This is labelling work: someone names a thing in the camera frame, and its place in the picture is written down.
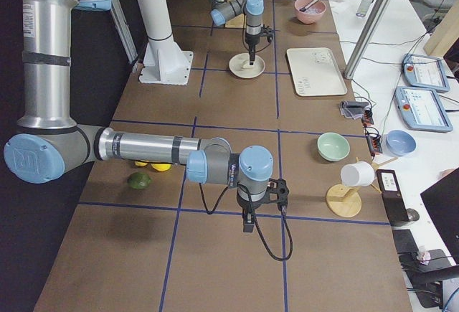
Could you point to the white mug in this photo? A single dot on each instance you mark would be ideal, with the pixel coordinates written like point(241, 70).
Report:
point(360, 173)

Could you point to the pink bowl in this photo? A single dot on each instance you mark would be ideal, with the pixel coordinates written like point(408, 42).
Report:
point(312, 14)

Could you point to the metal brush tool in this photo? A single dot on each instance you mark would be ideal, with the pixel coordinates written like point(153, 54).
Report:
point(308, 5)

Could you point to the grey folded cloth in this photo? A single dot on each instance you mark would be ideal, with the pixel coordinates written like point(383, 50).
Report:
point(353, 109)

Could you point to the green lime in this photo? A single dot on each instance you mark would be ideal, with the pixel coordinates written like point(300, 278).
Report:
point(139, 180)

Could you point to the cream round plate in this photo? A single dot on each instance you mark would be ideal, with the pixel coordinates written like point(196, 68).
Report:
point(257, 69)

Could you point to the wooden cutting board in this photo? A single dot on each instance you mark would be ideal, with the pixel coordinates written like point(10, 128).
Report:
point(237, 23)

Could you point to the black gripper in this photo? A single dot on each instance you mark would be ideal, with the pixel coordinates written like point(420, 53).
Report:
point(246, 204)
point(252, 41)

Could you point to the wooden mug stand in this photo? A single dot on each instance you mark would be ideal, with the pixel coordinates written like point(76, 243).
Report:
point(345, 201)

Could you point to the green bowl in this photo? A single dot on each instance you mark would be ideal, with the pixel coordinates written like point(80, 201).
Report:
point(333, 146)

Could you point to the white steamed bun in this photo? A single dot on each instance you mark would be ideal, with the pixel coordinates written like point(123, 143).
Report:
point(245, 65)

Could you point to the black box device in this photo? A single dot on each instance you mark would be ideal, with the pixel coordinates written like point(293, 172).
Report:
point(392, 197)

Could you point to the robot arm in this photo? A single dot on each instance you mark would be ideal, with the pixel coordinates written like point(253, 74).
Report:
point(38, 214)
point(224, 11)

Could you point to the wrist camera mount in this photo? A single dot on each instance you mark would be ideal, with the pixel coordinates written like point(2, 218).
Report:
point(277, 193)
point(267, 32)

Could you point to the aluminium frame post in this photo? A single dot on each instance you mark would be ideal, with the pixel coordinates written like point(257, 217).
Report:
point(365, 37)

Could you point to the cream rectangular tray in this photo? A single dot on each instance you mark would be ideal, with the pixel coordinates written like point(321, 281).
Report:
point(315, 72)

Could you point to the yellow lemon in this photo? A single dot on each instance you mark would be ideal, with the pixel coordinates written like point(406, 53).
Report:
point(161, 167)
point(140, 163)

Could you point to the teach pendant tablet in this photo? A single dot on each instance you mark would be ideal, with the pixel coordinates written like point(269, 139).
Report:
point(422, 110)
point(425, 72)

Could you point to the blue bowl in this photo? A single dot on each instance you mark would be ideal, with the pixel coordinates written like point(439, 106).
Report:
point(400, 143)

